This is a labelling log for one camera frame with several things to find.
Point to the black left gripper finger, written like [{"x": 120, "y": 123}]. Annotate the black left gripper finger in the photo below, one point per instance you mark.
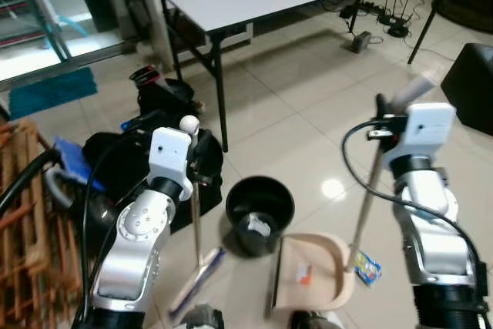
[{"x": 203, "y": 181}]

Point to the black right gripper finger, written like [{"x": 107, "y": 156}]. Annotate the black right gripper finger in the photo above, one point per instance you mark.
[{"x": 380, "y": 105}]

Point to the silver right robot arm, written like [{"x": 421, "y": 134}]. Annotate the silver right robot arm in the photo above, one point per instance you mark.
[{"x": 431, "y": 229}]

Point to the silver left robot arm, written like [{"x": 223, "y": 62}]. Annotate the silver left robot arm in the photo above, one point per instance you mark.
[{"x": 139, "y": 244}]

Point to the teal floor mat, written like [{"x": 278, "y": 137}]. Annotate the teal floor mat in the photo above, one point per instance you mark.
[{"x": 50, "y": 92}]

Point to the black round waste bin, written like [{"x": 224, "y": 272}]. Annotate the black round waste bin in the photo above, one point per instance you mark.
[{"x": 258, "y": 198}]

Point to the grey power adapter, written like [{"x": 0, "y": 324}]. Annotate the grey power adapter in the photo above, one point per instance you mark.
[{"x": 360, "y": 41}]

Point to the black bag with red trim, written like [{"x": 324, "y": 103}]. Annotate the black bag with red trim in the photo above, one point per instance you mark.
[{"x": 162, "y": 98}]

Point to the crumpled white paper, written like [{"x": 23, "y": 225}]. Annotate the crumpled white paper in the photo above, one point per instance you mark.
[{"x": 259, "y": 226}]

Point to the black router with antennas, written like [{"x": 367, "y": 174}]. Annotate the black router with antennas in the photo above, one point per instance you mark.
[{"x": 398, "y": 28}]

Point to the large black bag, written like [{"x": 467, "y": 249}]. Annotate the large black bag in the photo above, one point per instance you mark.
[{"x": 115, "y": 159}]

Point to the black square ottoman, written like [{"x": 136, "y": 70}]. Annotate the black square ottoman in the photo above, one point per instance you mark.
[{"x": 470, "y": 86}]

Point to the black power strip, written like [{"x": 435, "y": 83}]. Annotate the black power strip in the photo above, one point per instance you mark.
[{"x": 362, "y": 11}]

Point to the blue plastic sheet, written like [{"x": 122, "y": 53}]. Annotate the blue plastic sheet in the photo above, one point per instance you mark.
[{"x": 77, "y": 163}]

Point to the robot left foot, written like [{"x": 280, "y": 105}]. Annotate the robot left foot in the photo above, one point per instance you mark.
[{"x": 202, "y": 317}]

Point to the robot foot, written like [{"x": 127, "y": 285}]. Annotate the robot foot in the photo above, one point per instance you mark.
[
  {"x": 202, "y": 317},
  {"x": 316, "y": 320}
]

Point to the colourful snack packet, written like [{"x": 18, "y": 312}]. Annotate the colourful snack packet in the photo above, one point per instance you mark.
[{"x": 368, "y": 269}]

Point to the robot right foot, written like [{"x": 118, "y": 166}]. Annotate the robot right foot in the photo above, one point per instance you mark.
[{"x": 316, "y": 320}]

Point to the dark bin behind glass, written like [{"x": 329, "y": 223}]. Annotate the dark bin behind glass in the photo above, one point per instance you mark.
[{"x": 100, "y": 5}]

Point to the brown wooden rack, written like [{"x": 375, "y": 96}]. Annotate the brown wooden rack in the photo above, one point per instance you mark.
[{"x": 31, "y": 252}]

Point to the aluminium sliding glass door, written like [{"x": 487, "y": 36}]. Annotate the aluminium sliding glass door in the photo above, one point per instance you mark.
[{"x": 38, "y": 5}]

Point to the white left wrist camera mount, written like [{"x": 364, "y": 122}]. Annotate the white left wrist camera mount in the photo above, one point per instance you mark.
[{"x": 169, "y": 156}]

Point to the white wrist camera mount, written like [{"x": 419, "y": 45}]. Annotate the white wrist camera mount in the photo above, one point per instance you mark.
[
  {"x": 424, "y": 129},
  {"x": 169, "y": 156}
]

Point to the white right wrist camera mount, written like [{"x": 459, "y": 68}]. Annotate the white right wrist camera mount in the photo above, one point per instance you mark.
[{"x": 424, "y": 129}]

